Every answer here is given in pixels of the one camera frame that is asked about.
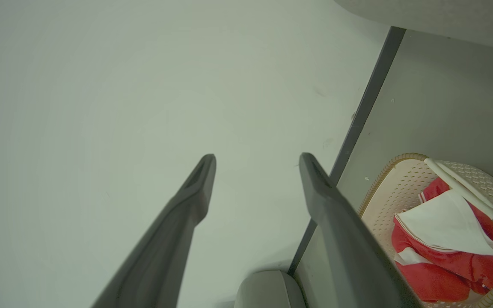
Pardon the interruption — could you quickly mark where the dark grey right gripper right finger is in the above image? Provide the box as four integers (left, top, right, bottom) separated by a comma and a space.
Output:
299, 152, 423, 308

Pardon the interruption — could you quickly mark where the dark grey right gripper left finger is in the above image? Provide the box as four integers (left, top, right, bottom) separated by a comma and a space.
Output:
92, 154, 217, 308

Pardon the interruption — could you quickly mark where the red and white cloth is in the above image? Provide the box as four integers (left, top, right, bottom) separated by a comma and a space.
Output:
391, 177, 493, 303

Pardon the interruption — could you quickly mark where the cream perforated laundry basket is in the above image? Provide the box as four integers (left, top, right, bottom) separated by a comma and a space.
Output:
358, 153, 493, 308

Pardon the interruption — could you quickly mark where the grey rounded robot part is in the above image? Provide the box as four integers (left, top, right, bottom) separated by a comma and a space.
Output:
235, 269, 308, 308

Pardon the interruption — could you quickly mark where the black baseboard strip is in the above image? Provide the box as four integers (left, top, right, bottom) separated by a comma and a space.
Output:
287, 26, 407, 276

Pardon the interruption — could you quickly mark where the white basket handle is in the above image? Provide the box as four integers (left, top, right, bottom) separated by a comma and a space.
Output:
424, 157, 493, 219

